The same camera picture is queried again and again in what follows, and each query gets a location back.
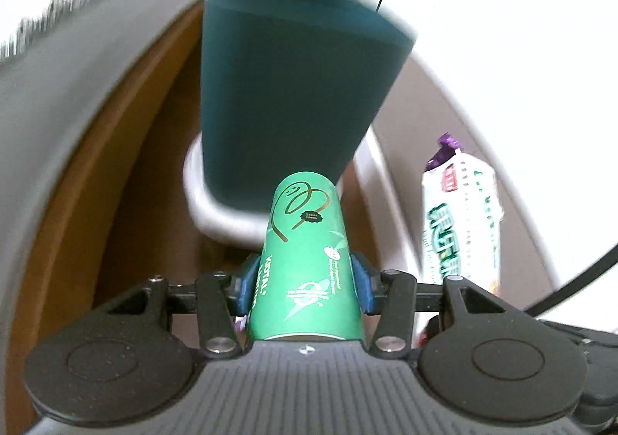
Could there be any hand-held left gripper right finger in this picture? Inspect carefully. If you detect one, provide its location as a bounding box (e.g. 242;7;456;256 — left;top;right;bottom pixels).
351;253;508;359

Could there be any green cylindrical tube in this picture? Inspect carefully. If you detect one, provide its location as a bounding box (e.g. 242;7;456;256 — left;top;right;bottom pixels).
246;171;365;343

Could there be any purple snack bag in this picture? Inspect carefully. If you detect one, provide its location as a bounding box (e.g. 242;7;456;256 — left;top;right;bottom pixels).
424;132;465;171

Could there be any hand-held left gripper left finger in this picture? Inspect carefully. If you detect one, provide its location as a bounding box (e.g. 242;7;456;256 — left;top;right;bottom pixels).
110;254;259;359

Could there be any grey round stool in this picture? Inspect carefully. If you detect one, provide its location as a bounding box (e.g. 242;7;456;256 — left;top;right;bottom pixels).
182;128;387;250

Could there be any dark green trash bin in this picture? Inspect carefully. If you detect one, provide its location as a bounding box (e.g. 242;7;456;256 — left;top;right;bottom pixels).
199;0;418;214

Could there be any white wardrobe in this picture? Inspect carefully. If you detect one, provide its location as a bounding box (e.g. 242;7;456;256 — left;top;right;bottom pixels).
338;0;618;320

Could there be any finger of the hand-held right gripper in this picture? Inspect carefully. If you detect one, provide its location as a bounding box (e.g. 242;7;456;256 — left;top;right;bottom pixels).
537;319;618;349

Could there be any white packet green print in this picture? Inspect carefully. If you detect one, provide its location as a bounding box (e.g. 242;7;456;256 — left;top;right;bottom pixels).
421;149;505;298

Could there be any grey mattress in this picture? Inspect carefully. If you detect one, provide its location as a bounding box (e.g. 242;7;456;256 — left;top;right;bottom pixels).
0;0;233;281

